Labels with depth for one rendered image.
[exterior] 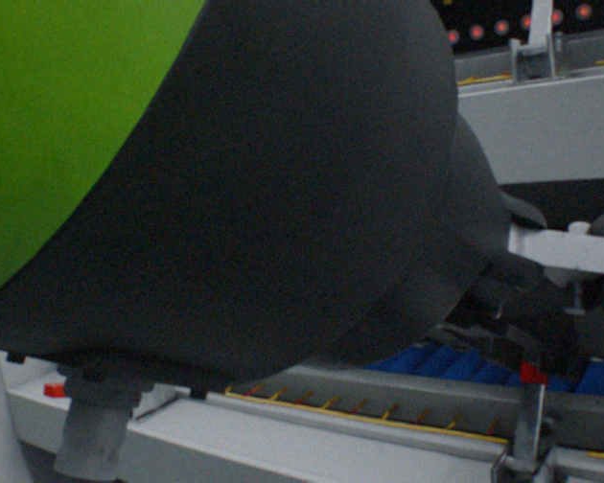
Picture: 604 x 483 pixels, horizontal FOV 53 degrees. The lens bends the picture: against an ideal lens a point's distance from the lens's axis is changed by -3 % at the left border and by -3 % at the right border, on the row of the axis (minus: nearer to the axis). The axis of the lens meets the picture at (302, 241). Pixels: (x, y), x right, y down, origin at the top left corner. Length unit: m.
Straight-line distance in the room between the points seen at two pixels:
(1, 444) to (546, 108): 0.49
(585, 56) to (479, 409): 0.20
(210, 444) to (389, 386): 0.11
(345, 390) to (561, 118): 0.21
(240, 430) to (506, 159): 0.23
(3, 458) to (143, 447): 0.19
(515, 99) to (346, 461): 0.21
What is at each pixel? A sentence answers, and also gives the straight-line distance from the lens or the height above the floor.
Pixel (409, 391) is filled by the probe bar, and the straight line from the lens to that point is 0.37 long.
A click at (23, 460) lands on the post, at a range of 0.61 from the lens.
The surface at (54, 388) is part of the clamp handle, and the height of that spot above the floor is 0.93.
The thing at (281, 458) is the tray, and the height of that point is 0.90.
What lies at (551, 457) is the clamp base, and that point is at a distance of 0.31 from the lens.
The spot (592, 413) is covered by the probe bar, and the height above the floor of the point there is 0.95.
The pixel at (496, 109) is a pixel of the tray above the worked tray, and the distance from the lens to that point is 0.31.
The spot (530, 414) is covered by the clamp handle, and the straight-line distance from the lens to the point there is 0.30.
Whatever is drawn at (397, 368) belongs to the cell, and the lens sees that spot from 0.41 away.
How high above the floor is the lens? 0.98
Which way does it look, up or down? 7 degrees up
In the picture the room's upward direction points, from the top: 5 degrees clockwise
